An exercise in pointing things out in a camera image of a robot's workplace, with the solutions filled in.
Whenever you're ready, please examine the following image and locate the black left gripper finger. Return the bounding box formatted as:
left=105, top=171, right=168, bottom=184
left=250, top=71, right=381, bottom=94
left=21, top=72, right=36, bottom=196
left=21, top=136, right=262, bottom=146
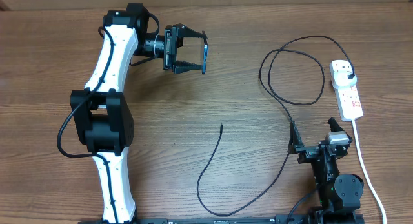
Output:
left=176, top=23, right=207, bottom=39
left=173, top=61, right=203, bottom=74

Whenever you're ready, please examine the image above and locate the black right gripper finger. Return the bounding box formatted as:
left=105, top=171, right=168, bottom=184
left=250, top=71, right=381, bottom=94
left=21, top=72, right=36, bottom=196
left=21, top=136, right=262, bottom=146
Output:
left=328, top=117, right=343, bottom=132
left=289, top=121, right=304, bottom=153

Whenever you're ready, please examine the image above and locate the blue Galaxy smartphone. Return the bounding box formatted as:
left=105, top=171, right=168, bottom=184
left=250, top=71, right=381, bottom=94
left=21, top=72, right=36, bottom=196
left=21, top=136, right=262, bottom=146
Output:
left=201, top=37, right=208, bottom=74

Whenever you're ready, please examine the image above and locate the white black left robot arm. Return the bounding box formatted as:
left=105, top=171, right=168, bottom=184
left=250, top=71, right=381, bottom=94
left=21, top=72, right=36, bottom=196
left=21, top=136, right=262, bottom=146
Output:
left=69, top=3, right=208, bottom=223

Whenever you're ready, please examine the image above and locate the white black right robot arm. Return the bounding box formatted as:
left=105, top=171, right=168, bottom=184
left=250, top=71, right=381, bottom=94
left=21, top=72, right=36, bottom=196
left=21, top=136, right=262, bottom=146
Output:
left=286, top=117, right=364, bottom=223

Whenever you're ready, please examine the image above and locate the white charger plug adapter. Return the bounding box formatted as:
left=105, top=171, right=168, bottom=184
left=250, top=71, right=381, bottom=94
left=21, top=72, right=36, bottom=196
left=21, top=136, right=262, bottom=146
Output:
left=332, top=70, right=358, bottom=89

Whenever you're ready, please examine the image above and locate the white power strip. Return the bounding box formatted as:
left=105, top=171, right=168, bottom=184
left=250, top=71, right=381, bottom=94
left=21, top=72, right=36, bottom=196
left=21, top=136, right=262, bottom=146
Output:
left=329, top=60, right=363, bottom=121

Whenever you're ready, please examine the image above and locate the black charger cable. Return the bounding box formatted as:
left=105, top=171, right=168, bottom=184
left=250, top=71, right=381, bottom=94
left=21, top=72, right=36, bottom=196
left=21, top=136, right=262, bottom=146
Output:
left=196, top=35, right=356, bottom=218

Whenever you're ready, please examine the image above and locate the white power strip cord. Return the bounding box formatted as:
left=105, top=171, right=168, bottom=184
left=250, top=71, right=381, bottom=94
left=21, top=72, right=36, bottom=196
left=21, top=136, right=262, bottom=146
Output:
left=350, top=119, right=388, bottom=224

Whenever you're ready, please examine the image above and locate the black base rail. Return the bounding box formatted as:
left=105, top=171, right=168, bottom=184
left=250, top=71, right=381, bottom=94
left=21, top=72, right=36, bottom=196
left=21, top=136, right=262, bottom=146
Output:
left=78, top=214, right=365, bottom=224

